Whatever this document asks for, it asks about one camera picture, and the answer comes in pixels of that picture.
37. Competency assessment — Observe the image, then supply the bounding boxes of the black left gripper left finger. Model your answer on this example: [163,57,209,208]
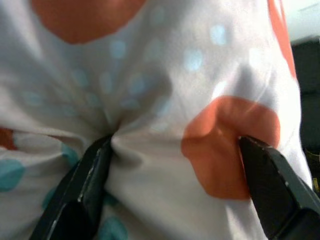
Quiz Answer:
[28,136,113,240]

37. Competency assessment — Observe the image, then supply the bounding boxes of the pink orange-spotted pillow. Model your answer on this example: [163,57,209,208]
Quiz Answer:
[0,0,316,240]

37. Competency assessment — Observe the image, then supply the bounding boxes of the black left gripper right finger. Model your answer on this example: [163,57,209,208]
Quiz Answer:
[238,136,320,240]

